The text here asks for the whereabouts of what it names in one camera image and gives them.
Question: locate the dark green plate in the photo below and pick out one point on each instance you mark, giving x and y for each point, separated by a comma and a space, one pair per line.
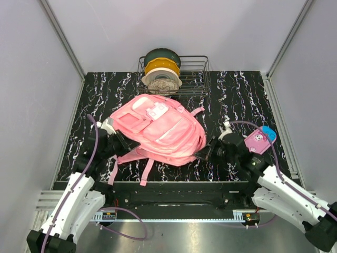
162, 52

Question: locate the pink purple pencil case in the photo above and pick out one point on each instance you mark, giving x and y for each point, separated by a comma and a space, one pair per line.
256, 142

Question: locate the aluminium front rail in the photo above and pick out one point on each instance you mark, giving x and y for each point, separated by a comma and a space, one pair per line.
229, 210

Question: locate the yellow plate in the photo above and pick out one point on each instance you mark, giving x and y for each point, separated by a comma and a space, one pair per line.
162, 62

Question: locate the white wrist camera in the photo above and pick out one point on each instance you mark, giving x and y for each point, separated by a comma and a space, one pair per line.
106, 125
227, 130

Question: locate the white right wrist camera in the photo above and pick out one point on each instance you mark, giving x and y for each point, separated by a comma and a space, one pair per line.
227, 130

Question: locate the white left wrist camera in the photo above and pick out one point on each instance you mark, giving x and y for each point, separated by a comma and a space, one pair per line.
106, 125

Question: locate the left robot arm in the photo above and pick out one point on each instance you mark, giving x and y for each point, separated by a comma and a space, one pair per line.
84, 195

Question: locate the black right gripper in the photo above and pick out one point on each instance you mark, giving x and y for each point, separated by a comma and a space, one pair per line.
205, 155

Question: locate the black wire dish rack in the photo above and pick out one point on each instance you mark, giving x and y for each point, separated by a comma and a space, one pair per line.
194, 74

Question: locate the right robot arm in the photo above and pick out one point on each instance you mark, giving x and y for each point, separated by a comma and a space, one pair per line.
271, 190

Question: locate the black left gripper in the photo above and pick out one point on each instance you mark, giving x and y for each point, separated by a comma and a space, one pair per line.
126, 145

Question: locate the grey patterned plate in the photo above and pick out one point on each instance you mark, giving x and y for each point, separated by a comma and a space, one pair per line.
162, 85

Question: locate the pink student backpack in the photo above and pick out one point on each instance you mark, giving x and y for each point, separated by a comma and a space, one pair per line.
166, 130

